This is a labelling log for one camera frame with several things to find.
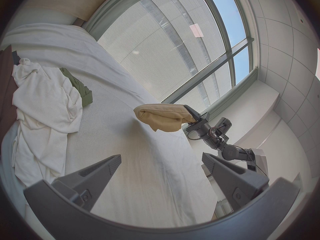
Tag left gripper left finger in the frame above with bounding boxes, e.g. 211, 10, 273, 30
51, 154, 122, 211

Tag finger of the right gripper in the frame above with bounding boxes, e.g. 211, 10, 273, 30
183, 105, 202, 122

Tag window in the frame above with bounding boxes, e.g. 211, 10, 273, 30
96, 0, 259, 124

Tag olive green garment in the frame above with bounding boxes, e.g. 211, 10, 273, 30
59, 67, 93, 107

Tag cream garment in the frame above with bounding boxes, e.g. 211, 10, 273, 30
11, 58, 83, 187

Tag dark brown garment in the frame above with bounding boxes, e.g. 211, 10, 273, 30
0, 45, 20, 144

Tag bed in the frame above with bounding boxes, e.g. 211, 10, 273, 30
0, 0, 218, 228

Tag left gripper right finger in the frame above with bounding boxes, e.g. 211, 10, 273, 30
201, 152, 270, 213

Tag tan shorts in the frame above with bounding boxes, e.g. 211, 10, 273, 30
133, 103, 197, 132

